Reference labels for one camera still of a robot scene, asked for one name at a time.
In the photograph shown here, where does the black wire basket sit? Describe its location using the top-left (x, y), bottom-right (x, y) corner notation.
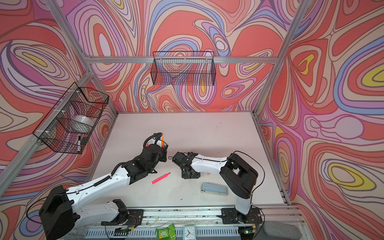
top-left (33, 83), bottom-right (109, 155)
top-left (151, 51), bottom-right (216, 86)

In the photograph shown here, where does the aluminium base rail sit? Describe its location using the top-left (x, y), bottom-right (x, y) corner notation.
top-left (59, 205), bottom-right (301, 240)

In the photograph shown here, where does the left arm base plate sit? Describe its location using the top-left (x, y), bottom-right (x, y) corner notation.
top-left (101, 209), bottom-right (144, 227)

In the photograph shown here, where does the small white clock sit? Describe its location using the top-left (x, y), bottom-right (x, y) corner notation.
top-left (183, 225), bottom-right (197, 240)

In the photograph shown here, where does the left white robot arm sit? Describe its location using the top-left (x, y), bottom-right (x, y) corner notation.
top-left (39, 144), bottom-right (168, 240)

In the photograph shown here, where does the black marker in basket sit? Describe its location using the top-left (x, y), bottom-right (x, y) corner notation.
top-left (77, 136), bottom-right (82, 154)

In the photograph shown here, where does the aluminium frame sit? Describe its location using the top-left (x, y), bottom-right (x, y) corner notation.
top-left (1, 1), bottom-right (297, 216)

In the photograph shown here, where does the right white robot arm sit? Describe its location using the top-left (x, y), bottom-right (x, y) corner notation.
top-left (172, 152), bottom-right (259, 216)

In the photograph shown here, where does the left black wire basket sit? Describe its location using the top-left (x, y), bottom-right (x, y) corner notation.
top-left (33, 83), bottom-right (109, 155)

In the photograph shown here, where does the orange highlighter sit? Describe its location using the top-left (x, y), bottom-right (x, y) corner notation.
top-left (160, 134), bottom-right (166, 147)

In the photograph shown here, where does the green snack packet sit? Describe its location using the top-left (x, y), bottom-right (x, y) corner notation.
top-left (156, 224), bottom-right (177, 240)

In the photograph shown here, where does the back black wire basket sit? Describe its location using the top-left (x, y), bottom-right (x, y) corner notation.
top-left (151, 51), bottom-right (216, 86)

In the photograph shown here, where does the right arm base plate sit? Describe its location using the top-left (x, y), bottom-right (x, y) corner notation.
top-left (218, 207), bottom-right (263, 226)

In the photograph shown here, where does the grey pencil case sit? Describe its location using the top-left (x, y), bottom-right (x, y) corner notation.
top-left (200, 183), bottom-right (228, 196)

